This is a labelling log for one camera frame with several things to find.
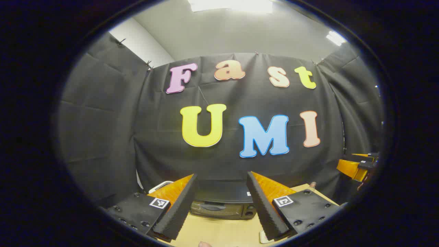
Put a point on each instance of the clear plastic bottle red label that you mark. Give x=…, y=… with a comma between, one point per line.
x=312, y=185

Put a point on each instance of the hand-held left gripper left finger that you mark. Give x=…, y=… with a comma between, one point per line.
x=178, y=212

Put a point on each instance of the black electric oven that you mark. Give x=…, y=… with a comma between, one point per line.
x=219, y=209

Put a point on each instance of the black backdrop cloth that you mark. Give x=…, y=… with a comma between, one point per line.
x=144, y=123

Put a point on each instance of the white toaster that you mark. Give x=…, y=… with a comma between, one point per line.
x=161, y=186

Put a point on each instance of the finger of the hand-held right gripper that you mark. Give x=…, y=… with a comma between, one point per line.
x=365, y=155
x=348, y=168

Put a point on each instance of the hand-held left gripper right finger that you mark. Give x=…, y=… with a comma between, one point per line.
x=262, y=209

